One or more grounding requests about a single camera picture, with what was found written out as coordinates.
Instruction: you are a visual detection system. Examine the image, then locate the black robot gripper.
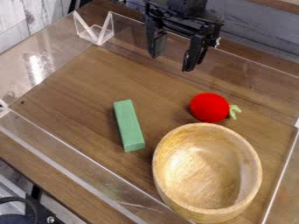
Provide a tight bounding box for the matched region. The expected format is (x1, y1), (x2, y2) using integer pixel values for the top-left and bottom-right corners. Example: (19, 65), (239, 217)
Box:
(145, 0), (225, 72)

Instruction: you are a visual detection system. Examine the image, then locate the red plush tomato toy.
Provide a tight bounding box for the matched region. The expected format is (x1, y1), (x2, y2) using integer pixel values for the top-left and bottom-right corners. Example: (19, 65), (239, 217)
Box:
(190, 93), (242, 123)

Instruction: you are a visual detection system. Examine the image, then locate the green rectangular block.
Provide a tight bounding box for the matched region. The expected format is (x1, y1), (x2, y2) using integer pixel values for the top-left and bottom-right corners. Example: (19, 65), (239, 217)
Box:
(114, 100), (146, 152)

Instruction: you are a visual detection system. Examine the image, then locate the wooden bowl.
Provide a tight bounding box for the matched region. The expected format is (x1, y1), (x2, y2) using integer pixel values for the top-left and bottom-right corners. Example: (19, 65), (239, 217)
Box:
(153, 123), (264, 223)

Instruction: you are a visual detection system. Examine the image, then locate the clear acrylic corner bracket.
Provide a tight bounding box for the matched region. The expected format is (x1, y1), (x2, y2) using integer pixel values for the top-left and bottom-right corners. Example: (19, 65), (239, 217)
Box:
(73, 11), (115, 46)

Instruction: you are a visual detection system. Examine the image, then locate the clear acrylic tray wall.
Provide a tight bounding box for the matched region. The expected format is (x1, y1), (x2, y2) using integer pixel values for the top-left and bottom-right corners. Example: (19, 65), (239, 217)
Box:
(0, 10), (299, 224)

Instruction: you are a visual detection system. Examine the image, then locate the black metal bracket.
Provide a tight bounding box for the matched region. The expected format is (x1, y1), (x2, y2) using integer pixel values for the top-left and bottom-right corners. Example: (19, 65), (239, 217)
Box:
(26, 185), (66, 224)

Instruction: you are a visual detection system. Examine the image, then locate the black cable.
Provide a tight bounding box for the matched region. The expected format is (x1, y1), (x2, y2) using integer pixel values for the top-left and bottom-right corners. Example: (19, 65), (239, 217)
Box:
(0, 197), (41, 224)

